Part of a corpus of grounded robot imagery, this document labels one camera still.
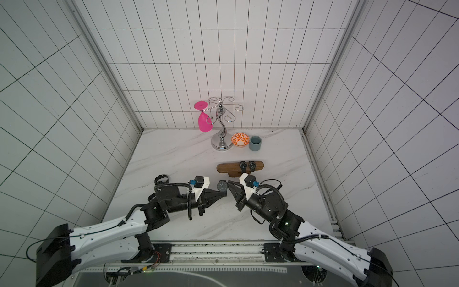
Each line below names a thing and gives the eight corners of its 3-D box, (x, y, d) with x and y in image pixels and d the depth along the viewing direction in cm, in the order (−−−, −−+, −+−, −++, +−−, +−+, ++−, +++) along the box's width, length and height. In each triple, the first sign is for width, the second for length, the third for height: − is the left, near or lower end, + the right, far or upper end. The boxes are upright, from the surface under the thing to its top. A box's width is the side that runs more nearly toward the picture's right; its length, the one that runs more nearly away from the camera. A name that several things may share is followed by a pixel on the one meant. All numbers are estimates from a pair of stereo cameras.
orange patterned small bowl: (230, 142, 115) (230, 137, 111) (238, 135, 119) (239, 130, 115) (241, 149, 111) (242, 144, 107) (249, 142, 115) (250, 136, 111)
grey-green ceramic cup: (249, 150, 110) (250, 144, 105) (248, 141, 115) (249, 135, 110) (261, 150, 110) (262, 144, 105) (260, 141, 115) (261, 135, 110)
